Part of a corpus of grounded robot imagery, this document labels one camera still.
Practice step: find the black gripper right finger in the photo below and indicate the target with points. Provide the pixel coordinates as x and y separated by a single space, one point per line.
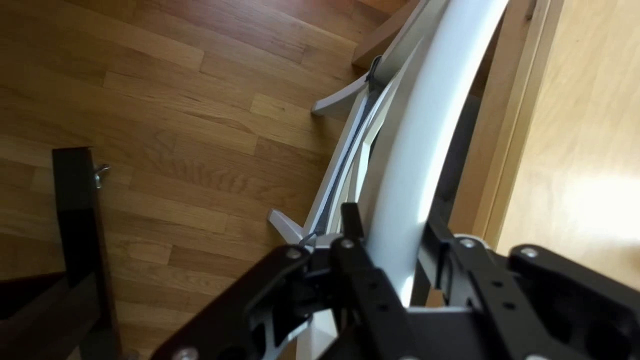
435 249

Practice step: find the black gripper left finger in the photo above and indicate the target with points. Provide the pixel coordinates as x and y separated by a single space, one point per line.
351 221

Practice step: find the wooden table leg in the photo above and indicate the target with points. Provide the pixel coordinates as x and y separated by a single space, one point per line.
374 43

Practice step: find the black stand frame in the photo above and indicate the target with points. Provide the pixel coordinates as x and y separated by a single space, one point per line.
52 317

